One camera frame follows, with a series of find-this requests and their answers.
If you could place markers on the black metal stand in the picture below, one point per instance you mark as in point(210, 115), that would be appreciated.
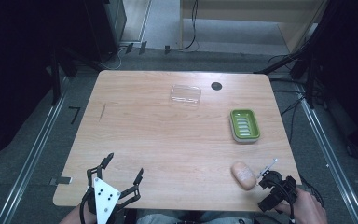
point(304, 53)
point(56, 74)

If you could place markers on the beige soap bar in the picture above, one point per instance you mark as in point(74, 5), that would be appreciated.
point(244, 175)

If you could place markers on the metal floor rail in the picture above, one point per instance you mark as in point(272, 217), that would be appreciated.
point(329, 155)
point(34, 152)

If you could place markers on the grey tape strip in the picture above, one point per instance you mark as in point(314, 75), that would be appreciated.
point(62, 179)

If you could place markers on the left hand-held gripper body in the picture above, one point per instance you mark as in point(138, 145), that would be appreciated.
point(105, 196)

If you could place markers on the person's right hand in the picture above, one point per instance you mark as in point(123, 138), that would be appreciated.
point(307, 210)

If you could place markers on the dark cabinet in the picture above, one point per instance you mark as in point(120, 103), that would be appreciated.
point(105, 28)

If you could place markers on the green soap dish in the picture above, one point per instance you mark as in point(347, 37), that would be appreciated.
point(244, 125)

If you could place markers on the black round table grommet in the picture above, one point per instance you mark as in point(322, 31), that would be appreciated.
point(216, 86)

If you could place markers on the black angled floor tape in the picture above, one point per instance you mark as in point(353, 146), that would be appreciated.
point(75, 112)

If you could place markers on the person's left hand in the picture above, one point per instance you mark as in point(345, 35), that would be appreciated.
point(76, 217)

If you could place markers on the clear plastic lid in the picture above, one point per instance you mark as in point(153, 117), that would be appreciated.
point(185, 94)

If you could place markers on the light wooden furniture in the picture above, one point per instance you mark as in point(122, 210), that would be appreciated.
point(248, 9)

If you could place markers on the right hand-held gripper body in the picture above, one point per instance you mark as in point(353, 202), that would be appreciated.
point(276, 190)

